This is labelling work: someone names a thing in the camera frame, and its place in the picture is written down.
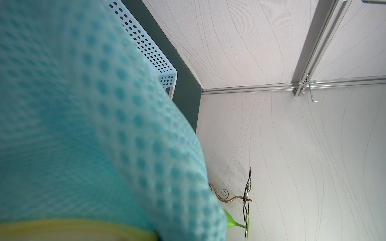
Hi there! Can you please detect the teal mesh laundry bag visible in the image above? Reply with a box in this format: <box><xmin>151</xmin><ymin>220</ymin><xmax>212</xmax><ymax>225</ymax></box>
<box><xmin>1</xmin><ymin>1</ymin><xmax>227</xmax><ymax>241</ymax></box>

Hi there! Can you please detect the dark green table mat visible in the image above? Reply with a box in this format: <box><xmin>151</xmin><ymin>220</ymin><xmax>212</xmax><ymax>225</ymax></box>
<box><xmin>123</xmin><ymin>1</ymin><xmax>202</xmax><ymax>131</ymax></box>

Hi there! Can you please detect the light blue plastic basket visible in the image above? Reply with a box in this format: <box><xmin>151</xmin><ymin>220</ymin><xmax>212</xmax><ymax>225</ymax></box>
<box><xmin>105</xmin><ymin>0</ymin><xmax>178</xmax><ymax>98</ymax></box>

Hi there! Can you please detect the black scrolled metal stand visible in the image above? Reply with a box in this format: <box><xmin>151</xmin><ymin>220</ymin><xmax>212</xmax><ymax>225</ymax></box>
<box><xmin>209</xmin><ymin>167</ymin><xmax>252</xmax><ymax>238</ymax></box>

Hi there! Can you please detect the green round disc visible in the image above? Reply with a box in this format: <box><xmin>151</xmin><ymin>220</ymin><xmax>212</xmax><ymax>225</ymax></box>
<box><xmin>245</xmin><ymin>219</ymin><xmax>250</xmax><ymax>239</ymax></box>

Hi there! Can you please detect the right metal hook bracket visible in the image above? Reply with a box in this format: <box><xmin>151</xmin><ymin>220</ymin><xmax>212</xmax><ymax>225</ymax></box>
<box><xmin>296</xmin><ymin>79</ymin><xmax>318</xmax><ymax>103</ymax></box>

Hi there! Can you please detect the aluminium top rail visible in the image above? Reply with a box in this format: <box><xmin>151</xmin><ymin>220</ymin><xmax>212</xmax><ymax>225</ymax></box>
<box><xmin>291</xmin><ymin>1</ymin><xmax>351</xmax><ymax>97</ymax></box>

